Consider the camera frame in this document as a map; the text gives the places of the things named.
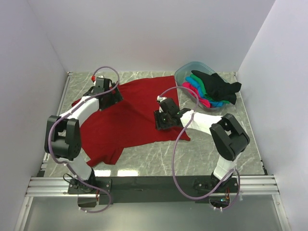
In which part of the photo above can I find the red t shirt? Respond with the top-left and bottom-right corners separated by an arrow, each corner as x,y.
80,76 -> 181,167

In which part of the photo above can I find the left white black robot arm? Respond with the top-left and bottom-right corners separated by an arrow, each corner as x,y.
44,76 -> 123,193

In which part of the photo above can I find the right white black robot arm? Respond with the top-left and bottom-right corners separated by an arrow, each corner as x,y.
154,96 -> 250,192

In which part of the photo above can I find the pink t shirt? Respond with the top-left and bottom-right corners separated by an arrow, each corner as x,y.
182,82 -> 211,108

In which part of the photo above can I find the blue t shirt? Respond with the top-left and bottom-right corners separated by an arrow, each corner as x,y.
182,77 -> 229,108

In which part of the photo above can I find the clear plastic bin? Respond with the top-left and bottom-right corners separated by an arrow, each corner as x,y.
174,62 -> 227,112

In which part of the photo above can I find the green t shirt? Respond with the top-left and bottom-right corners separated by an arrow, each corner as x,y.
189,73 -> 237,104

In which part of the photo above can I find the black t shirt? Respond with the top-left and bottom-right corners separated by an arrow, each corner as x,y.
191,70 -> 242,104

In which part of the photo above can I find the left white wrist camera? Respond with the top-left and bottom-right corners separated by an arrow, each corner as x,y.
91,75 -> 104,85

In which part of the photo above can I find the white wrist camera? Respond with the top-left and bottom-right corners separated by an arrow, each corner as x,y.
156,96 -> 168,104
91,75 -> 104,85

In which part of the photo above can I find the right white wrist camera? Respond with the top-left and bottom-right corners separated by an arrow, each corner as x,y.
156,96 -> 168,104

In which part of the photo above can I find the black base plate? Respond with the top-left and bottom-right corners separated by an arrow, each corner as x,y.
68,176 -> 239,208

